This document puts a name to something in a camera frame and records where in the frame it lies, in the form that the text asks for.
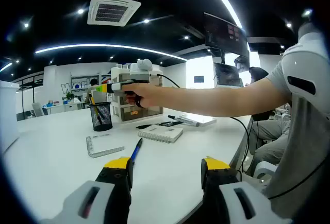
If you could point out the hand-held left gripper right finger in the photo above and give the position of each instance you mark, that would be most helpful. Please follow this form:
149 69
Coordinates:
219 190

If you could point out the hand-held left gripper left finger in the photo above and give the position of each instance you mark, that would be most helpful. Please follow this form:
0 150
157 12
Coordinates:
116 188

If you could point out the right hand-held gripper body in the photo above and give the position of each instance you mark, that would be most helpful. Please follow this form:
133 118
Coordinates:
140 73

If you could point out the blue black pen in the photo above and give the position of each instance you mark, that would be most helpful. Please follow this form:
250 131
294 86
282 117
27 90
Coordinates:
135 150

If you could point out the white drawer organizer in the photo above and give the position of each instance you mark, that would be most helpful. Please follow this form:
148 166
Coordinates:
144 116

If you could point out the white spiral sticky note pad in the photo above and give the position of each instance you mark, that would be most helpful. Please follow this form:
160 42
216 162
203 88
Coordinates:
105 145
162 132

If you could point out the white marker pen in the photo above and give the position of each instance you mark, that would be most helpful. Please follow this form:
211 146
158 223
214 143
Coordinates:
184 121

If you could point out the white desk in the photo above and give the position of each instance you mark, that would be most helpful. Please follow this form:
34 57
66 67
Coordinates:
167 182

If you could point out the black desk monitor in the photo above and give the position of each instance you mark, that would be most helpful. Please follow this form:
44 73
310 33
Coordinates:
228 74

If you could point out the person's right hand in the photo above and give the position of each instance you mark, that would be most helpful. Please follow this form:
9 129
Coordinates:
150 95

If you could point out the black mesh pen holder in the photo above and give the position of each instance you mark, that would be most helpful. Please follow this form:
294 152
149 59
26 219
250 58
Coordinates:
103 121

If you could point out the potted plant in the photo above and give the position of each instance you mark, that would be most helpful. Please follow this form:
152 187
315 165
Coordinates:
70 96

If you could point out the ceiling air conditioner vent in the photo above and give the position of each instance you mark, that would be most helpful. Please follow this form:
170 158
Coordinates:
113 11

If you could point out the grey office chair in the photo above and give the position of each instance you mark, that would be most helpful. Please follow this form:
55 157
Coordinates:
37 109

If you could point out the person's legs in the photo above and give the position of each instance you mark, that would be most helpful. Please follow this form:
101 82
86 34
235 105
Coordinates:
273 144

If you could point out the hanging black monitor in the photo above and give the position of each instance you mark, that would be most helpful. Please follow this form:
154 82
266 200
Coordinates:
224 36

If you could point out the white chest device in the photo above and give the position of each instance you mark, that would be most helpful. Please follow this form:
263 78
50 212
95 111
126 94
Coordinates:
309 61

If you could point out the wall logo sign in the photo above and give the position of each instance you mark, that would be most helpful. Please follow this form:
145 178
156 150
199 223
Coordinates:
67 87

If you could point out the small wall screen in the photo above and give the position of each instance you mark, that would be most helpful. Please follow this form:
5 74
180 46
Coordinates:
199 79

